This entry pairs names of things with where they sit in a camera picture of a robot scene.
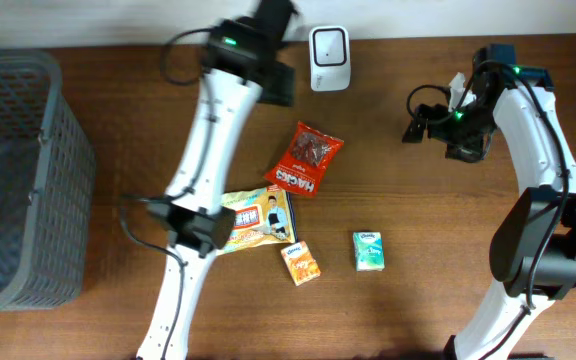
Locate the red Hacks candy bag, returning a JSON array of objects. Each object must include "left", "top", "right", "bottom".
[{"left": 264, "top": 122, "right": 344, "bottom": 197}]

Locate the grey plastic mesh basket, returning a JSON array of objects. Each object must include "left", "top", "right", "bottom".
[{"left": 0, "top": 50, "right": 96, "bottom": 312}]

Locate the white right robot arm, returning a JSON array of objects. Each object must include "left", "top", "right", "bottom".
[{"left": 402, "top": 44, "right": 576, "bottom": 359}]

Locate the orange tissue pack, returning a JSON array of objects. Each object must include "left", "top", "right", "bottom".
[{"left": 281, "top": 241, "right": 321, "bottom": 286}]

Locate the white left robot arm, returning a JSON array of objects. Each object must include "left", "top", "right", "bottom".
[{"left": 136, "top": 0, "right": 298, "bottom": 359}]

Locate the white barcode scanner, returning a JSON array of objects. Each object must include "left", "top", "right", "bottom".
[{"left": 308, "top": 25, "right": 351, "bottom": 92}]

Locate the beige wet wipes packet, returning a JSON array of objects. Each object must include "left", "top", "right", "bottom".
[{"left": 217, "top": 185, "right": 297, "bottom": 255}]

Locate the green tissue pack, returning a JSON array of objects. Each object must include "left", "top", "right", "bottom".
[{"left": 353, "top": 232, "right": 385, "bottom": 271}]

